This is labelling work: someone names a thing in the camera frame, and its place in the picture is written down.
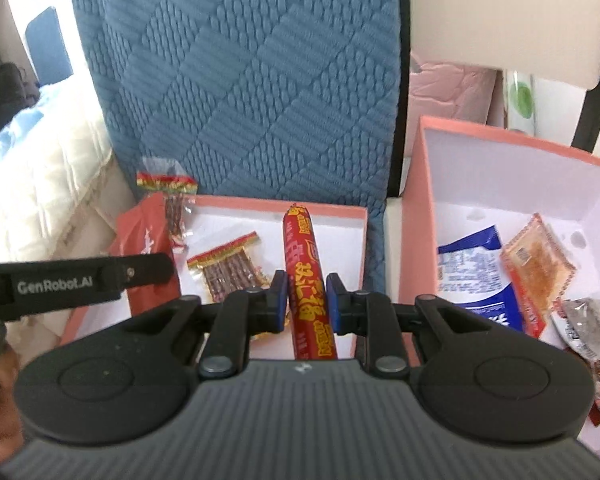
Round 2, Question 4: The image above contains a pink quilted cloth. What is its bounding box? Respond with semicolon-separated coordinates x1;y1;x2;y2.
409;52;499;127

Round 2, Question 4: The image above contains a grey shrimp snack packet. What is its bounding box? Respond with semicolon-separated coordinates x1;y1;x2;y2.
552;297;600;427

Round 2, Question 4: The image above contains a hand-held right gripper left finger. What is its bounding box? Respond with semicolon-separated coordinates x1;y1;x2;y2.
122;269;290;380

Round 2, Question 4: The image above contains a person's left hand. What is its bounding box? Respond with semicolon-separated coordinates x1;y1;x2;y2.
0;345;27;467

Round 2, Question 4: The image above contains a white cabinet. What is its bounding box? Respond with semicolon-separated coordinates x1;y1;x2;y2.
0;0;73;83

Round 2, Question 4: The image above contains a pink cardboard box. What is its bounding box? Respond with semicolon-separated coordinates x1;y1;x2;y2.
399;115;600;466

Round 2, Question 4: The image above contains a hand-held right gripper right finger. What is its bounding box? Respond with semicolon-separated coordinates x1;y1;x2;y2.
326;272;483;378

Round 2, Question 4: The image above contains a striped meat stick packet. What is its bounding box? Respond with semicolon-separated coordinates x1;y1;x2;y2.
136;157;199;252
186;231;277;297

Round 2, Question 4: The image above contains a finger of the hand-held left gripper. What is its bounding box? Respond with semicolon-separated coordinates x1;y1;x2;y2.
99;252;175;292

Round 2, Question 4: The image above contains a light blue blanket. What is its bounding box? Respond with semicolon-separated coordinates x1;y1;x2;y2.
0;79;83;173

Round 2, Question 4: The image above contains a red sausage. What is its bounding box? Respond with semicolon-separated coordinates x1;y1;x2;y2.
282;202;339;361

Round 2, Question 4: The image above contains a blue textured chair back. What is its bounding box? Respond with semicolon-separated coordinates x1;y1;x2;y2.
62;0;404;306

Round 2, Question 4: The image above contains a red snack packet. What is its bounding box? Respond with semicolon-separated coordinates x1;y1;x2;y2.
109;194;182;312

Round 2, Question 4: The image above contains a cream plastic chair back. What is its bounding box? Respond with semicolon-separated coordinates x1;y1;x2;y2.
397;0;600;155

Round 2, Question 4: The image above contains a blue snack packet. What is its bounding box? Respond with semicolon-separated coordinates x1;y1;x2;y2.
436;225;527;333

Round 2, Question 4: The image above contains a small blue chair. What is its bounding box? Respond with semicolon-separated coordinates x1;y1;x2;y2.
24;6;74;82

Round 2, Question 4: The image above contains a black clothing pile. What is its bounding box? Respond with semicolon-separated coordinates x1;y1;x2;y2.
0;62;42;161

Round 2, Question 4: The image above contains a green patterned item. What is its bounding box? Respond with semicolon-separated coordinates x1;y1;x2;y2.
502;70;537;134

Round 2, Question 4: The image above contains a pink box lid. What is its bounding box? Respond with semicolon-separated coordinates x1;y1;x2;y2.
60;192;369;361

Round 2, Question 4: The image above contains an orange snack packet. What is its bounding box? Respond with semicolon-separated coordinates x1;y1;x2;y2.
499;212;579;339

